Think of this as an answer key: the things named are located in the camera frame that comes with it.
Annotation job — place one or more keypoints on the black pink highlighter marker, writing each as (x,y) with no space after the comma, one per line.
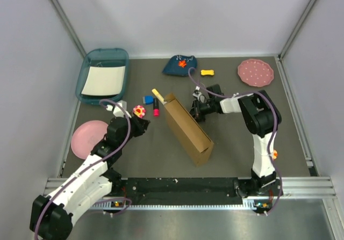
(156,110)

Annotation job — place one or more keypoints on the dark blue fish dish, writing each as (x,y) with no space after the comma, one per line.
(179,65)

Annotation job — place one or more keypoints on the teal plastic bin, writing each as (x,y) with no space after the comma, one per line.
(102,57)

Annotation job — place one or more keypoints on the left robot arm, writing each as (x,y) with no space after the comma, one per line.
(53,216)

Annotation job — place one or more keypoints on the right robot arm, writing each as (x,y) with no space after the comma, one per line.
(261,119)

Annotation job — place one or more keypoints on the pink flower charm left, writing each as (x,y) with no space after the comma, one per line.
(139,111)

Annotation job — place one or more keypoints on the aluminium frame profile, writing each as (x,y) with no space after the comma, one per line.
(291,187)

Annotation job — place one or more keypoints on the white paper sheet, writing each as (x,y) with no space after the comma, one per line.
(104,81)

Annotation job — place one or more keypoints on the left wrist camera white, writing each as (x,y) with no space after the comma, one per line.
(119,110)

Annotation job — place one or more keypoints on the pink dotted plate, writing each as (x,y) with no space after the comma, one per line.
(255,73)

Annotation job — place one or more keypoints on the orange yellow flower charm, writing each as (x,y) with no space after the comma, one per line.
(275,154)

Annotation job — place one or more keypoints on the yellow bone sponge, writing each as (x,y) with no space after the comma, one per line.
(207,72)

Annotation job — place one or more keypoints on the yellow pink marker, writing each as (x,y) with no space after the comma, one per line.
(158,96)

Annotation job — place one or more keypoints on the brown cardboard box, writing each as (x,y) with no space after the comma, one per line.
(189,133)

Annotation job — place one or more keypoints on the plain pink plate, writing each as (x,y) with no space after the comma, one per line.
(86,137)

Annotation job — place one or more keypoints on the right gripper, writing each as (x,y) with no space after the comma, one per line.
(195,111)

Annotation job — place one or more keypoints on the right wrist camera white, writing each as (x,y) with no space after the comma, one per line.
(199,97)

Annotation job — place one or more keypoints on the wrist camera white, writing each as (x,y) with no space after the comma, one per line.
(199,97)
(119,110)

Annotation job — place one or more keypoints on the blue small eraser block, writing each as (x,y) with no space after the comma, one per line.
(148,100)

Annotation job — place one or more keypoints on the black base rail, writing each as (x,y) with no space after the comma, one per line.
(190,191)

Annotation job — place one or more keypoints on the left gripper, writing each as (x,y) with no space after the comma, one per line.
(141,125)

